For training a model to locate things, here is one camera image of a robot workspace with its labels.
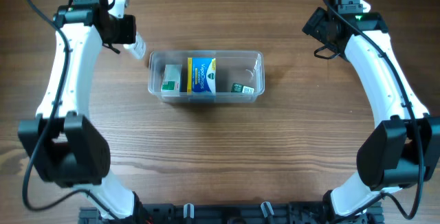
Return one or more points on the blue yellow VapoDrops box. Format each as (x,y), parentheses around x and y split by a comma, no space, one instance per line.
(201,75)

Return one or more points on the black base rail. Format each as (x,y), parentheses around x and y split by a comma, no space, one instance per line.
(292,213)

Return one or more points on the small dark green box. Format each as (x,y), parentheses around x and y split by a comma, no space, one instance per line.
(239,88)

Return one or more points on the clear plastic container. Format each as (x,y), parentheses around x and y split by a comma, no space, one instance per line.
(243,67)

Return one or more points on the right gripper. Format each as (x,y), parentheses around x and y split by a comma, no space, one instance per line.
(312,25)

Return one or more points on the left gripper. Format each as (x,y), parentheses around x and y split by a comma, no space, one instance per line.
(124,29)

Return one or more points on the white green medicine box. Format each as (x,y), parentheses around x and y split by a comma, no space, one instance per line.
(172,80)

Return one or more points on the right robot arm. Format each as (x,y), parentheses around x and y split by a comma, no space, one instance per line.
(402,152)

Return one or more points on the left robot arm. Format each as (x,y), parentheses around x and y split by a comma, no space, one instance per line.
(63,145)

